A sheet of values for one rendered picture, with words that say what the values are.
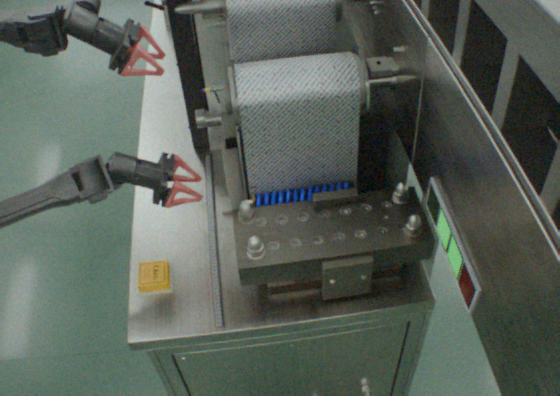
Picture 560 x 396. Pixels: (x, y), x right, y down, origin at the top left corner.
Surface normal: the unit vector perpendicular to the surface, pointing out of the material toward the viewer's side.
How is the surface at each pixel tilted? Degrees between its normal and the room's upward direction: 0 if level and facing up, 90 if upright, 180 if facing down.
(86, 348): 0
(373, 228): 0
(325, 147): 90
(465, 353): 0
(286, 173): 90
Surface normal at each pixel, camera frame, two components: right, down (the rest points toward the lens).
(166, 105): -0.05, -0.70
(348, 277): 0.13, 0.70
